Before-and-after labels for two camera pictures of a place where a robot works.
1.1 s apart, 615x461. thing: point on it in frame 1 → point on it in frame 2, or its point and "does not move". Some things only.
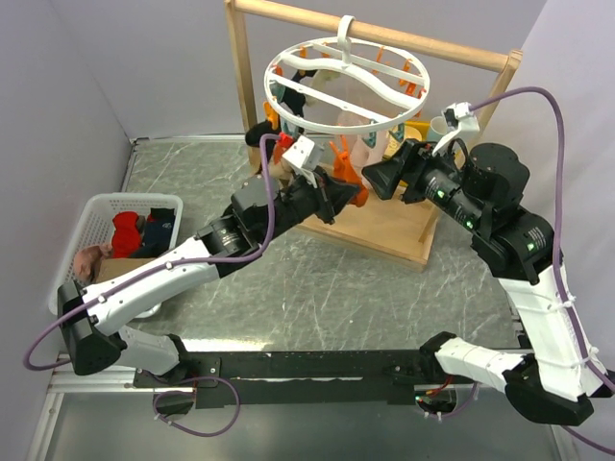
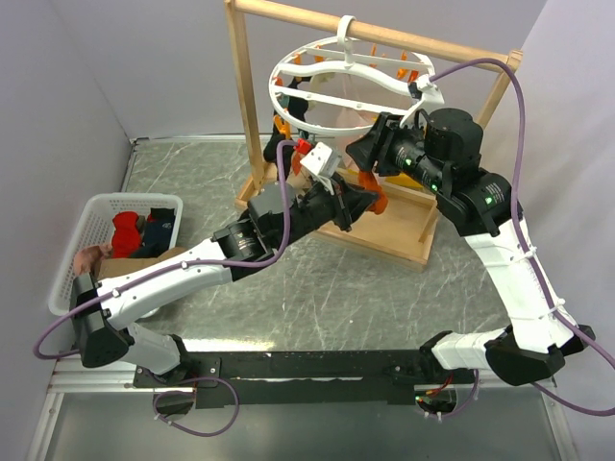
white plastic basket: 95,230 does not move
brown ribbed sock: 113,266 does not move
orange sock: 344,169 → 367,180
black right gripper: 417,159 → 379,142
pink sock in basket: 86,261 does not move
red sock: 126,238 does not move
